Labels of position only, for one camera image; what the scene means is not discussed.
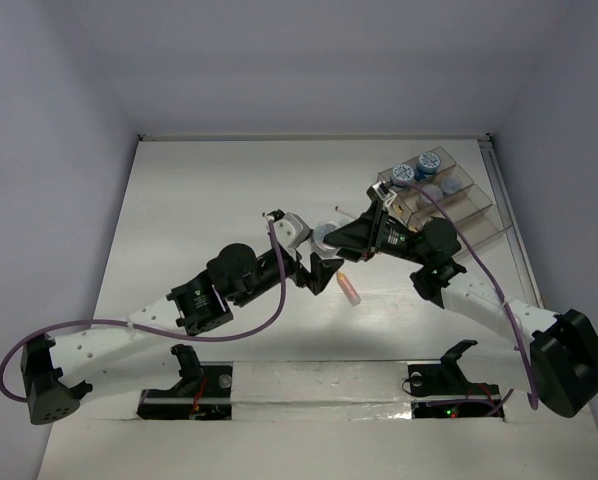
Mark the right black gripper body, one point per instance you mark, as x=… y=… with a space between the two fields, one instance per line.
x=396 y=240

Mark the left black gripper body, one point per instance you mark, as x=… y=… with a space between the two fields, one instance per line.
x=268 y=272

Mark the clear purple clip jar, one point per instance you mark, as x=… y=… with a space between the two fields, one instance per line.
x=430 y=193

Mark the blue lidded jar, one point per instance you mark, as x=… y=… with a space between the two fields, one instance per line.
x=428 y=164
x=401 y=175

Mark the red capped white marker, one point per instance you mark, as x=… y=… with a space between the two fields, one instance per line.
x=344 y=212

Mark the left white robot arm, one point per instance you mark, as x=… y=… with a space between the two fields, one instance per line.
x=59 y=369

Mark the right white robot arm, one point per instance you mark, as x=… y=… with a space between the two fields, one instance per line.
x=554 y=357

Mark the pink pencil shaped highlighter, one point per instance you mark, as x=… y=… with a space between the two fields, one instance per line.
x=348 y=289

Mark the clear tiered organizer box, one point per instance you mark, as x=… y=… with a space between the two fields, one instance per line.
x=475 y=214

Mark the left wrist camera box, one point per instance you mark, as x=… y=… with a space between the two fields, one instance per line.
x=289 y=228

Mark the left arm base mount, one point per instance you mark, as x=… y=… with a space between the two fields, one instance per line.
x=202 y=392

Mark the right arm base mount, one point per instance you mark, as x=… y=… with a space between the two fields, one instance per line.
x=439 y=389

